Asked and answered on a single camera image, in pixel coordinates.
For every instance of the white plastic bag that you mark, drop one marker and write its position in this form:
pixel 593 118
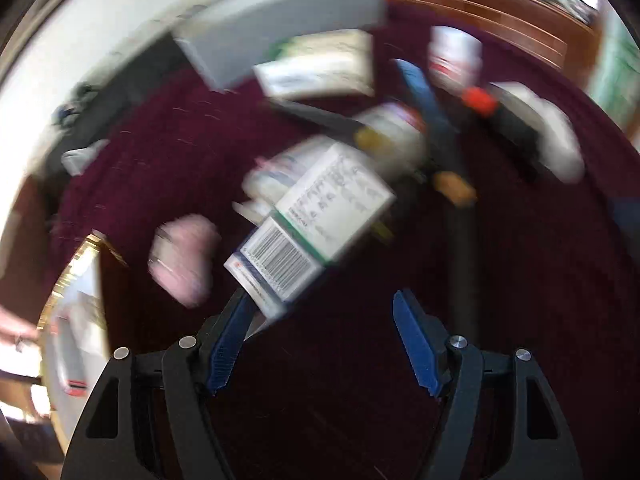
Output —
pixel 82 156

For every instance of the gold rimmed white tray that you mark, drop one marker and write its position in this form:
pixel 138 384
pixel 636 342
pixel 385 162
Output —
pixel 75 320

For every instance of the white medicine box with barcode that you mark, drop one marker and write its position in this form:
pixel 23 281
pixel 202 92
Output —
pixel 320 210

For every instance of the wooden sideboard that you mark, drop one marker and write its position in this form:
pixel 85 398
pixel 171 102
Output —
pixel 490 15

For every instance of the white green medicine box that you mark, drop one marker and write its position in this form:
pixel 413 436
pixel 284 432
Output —
pixel 320 67

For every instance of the dark red velvet tablecloth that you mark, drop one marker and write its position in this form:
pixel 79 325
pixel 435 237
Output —
pixel 540 270

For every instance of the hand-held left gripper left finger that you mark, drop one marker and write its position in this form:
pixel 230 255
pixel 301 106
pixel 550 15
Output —
pixel 227 350

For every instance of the white bottle red label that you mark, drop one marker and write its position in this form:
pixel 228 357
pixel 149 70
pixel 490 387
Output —
pixel 455 57

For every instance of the grey patterned box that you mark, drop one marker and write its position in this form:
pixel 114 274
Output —
pixel 280 20

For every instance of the blue pen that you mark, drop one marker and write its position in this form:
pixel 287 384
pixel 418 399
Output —
pixel 422 100

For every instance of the white fluffy cloth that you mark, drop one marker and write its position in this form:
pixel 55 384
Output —
pixel 557 135

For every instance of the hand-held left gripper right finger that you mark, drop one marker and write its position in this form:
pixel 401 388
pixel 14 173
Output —
pixel 415 345

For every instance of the black marker orange cap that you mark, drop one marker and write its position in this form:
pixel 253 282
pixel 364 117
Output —
pixel 510 125

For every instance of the white bottle yellow cap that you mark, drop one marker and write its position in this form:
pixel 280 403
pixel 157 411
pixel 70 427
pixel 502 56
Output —
pixel 395 127

